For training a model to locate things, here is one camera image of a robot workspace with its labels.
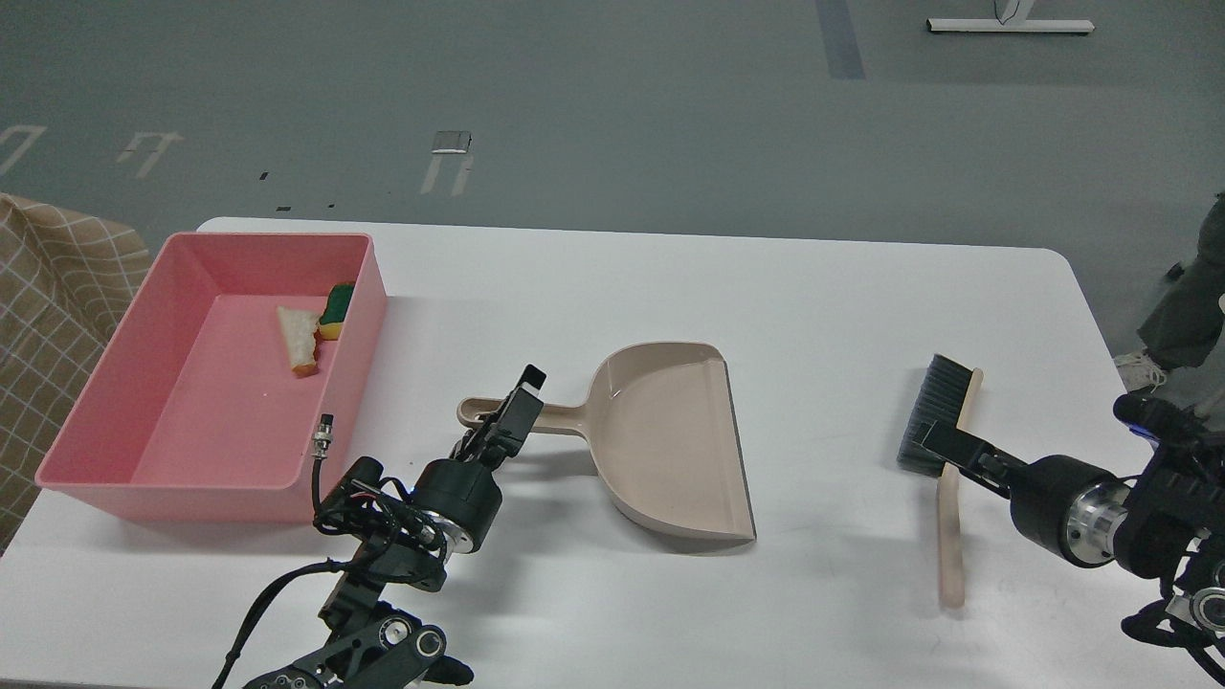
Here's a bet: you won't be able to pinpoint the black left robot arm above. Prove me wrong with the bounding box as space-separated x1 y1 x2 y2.
214 367 546 688

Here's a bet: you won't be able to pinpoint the beige hand brush black bristles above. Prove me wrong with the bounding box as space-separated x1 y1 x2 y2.
895 353 984 611

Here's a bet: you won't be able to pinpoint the pink plastic bin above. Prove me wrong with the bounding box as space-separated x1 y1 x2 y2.
36 233 387 523

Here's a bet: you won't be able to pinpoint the silver floor plate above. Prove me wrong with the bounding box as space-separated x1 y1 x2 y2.
432 130 474 156

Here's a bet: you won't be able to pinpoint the white bread slice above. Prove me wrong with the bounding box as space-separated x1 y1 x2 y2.
274 305 321 378

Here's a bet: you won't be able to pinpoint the beige plastic dustpan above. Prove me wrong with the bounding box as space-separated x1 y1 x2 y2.
457 341 758 555

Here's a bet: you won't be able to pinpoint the beige checkered cloth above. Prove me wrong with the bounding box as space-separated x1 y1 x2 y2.
1 192 149 546

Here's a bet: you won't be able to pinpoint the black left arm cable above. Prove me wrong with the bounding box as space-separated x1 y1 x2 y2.
212 413 446 689

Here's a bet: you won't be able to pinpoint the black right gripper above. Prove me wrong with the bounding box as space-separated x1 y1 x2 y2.
922 421 1129 568

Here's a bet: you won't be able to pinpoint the person in grey clothes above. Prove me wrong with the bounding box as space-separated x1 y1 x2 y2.
1114 192 1224 392

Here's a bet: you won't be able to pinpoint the yellow green sponge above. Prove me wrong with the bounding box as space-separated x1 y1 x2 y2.
319 282 356 341

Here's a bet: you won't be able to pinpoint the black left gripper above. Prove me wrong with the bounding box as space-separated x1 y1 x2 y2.
412 365 546 553

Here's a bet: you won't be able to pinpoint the white stand base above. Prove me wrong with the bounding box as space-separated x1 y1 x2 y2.
926 1 1098 36

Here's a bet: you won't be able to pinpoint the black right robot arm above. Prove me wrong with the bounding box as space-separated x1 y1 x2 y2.
902 394 1223 683

